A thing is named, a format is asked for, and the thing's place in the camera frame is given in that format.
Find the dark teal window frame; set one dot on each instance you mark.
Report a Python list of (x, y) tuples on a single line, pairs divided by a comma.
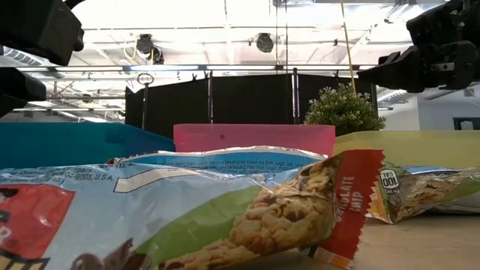
[(467, 123)]

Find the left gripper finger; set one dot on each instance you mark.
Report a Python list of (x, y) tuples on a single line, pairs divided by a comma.
[(18, 90)]

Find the small green potted plant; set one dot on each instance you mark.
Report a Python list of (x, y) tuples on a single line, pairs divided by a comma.
[(343, 110)]

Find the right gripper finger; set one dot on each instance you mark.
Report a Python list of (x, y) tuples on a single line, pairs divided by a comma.
[(405, 63), (408, 83)]

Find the black curtain partition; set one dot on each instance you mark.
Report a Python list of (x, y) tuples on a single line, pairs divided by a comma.
[(247, 99)]

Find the yellow plastic tray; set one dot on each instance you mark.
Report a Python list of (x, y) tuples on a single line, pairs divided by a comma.
[(412, 148)]

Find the blue plastic tray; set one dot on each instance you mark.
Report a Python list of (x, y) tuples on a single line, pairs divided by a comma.
[(67, 144)]

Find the red plastic tray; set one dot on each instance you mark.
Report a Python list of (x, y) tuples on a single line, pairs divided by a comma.
[(255, 137)]

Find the green wrapper granola bar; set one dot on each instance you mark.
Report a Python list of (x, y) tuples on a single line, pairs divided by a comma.
[(412, 193)]

